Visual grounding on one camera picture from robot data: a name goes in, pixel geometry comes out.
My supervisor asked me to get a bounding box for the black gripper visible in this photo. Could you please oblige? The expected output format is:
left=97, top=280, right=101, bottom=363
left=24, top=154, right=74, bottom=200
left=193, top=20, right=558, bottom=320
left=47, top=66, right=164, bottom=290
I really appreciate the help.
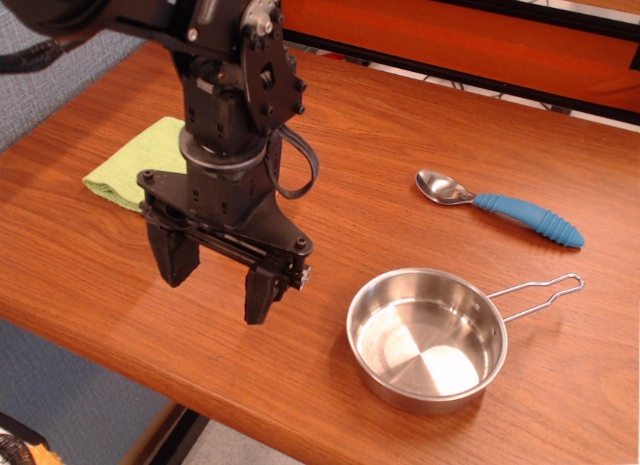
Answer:
left=136, top=154, right=315, bottom=326

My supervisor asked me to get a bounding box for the green cloth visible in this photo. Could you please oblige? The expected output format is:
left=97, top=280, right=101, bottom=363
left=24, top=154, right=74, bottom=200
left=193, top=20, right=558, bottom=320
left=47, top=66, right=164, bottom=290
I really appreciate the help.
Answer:
left=82, top=117, right=187, bottom=213

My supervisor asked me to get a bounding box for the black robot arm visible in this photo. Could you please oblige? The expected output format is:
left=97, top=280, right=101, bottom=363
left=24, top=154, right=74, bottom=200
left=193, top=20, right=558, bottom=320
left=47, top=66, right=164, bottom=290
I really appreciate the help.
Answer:
left=1, top=0, right=319, bottom=325

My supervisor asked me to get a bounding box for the small steel pan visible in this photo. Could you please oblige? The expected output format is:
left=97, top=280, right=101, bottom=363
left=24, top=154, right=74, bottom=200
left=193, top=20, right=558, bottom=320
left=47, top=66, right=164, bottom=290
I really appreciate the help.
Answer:
left=346, top=268, right=585, bottom=415

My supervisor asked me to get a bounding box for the orange object bottom corner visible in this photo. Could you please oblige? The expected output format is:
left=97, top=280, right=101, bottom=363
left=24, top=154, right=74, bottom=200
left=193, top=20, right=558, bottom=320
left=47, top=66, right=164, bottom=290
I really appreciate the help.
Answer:
left=0, top=433, right=63, bottom=465

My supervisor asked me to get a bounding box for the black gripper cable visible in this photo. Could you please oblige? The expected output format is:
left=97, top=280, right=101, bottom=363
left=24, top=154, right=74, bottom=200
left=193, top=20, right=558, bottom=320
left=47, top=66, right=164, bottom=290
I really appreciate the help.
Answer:
left=264, top=124, right=321, bottom=201

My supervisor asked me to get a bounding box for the table leg frame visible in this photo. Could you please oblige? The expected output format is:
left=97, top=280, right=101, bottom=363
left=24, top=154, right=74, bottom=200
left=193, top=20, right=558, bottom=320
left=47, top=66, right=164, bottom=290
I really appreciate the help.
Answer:
left=120, top=401, right=209, bottom=464

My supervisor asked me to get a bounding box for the spoon with blue handle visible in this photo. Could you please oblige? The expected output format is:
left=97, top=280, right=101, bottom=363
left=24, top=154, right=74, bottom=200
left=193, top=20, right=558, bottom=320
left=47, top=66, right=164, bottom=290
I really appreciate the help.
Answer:
left=415, top=170, right=585, bottom=248

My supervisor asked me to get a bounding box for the black braided cable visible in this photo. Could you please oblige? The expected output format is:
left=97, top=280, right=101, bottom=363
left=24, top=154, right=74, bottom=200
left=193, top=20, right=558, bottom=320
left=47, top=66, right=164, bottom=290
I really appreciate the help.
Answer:
left=0, top=38, right=86, bottom=76

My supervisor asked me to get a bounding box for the orange panel with black frame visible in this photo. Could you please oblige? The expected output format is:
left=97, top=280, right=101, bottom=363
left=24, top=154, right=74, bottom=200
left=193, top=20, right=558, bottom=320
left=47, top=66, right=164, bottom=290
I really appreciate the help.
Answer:
left=281, top=0, right=639, bottom=124

